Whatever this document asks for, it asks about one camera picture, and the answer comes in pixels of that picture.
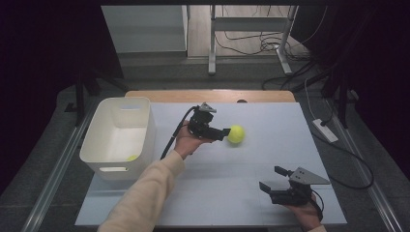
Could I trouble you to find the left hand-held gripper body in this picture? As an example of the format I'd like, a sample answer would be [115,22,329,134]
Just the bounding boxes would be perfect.
[188,101,218,140]

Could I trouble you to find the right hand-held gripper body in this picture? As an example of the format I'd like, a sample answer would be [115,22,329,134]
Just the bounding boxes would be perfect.
[270,166,332,207]

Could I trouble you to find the white plastic basket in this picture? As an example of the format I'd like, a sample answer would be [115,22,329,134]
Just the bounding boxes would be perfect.
[79,97,158,181]

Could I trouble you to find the person's left hand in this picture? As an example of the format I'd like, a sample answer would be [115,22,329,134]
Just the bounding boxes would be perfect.
[173,120,216,160]

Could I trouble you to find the person's right hand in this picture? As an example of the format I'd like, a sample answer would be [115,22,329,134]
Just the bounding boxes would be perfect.
[284,192,323,232]

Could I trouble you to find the white cover board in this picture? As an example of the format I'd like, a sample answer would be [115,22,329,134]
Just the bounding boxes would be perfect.
[74,101,348,226]

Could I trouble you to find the white power strip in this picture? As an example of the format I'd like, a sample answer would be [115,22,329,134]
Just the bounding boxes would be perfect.
[311,118,339,144]

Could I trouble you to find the black tripod stand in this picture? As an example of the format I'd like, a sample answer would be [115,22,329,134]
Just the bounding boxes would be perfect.
[322,69,360,130]
[65,69,130,127]

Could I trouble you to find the white cabinet panel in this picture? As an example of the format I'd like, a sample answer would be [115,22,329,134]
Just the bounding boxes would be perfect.
[101,4,189,54]

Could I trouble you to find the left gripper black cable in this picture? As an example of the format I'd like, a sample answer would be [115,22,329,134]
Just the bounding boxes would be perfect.
[160,105,198,160]

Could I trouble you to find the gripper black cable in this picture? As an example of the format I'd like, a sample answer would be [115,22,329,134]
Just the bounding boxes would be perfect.
[309,188,325,222]
[160,105,198,160]

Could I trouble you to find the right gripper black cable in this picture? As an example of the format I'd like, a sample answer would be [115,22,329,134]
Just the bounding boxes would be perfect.
[309,188,325,222]

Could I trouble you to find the black power strip cable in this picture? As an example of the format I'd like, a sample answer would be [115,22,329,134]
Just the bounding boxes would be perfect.
[309,130,375,190]

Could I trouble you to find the metal floor rail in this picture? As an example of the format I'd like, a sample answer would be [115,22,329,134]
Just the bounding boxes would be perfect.
[325,100,410,232]
[20,96,107,232]

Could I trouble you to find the tangled black floor cables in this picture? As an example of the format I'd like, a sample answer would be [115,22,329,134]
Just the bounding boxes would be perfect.
[215,4,337,93]

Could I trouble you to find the white metal frame stand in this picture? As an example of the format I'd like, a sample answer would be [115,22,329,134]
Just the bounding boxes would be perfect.
[207,4,299,76]

